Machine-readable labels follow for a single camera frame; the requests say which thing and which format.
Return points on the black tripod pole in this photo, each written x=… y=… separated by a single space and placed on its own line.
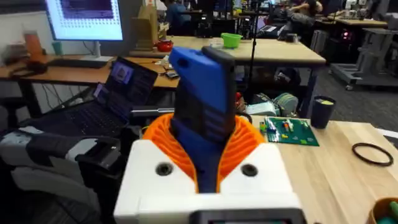
x=253 y=56

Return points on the person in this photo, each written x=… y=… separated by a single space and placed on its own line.
x=177 y=15

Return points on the cardboard box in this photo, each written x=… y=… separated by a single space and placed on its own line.
x=146 y=28

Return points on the green bowl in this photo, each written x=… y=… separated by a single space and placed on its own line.
x=231 y=40

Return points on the wooden tub with toys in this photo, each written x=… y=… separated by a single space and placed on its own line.
x=377 y=211

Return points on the computer monitor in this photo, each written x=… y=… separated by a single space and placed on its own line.
x=84 y=21

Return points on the orange bottle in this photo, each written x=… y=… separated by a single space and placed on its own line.
x=33 y=45

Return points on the brown wooden desk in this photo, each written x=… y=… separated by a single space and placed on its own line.
x=62 y=74

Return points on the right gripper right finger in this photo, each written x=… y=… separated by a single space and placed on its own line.
x=264 y=174

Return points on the black keyboard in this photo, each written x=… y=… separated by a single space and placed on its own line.
x=77 y=63

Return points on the teal cup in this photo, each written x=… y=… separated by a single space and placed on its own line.
x=57 y=48

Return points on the red teapot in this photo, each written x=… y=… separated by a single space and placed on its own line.
x=164 y=46

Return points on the pale wooden side table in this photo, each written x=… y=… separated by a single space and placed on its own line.
x=280 y=53

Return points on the dark cup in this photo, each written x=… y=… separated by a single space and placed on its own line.
x=321 y=115

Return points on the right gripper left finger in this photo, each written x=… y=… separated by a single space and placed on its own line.
x=146 y=174

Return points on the black laptop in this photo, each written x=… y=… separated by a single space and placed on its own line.
x=102 y=115

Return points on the green board with toy blocks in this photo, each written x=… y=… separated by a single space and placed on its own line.
x=293 y=133

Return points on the blue electric screwdriver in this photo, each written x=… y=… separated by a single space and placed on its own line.
x=202 y=93

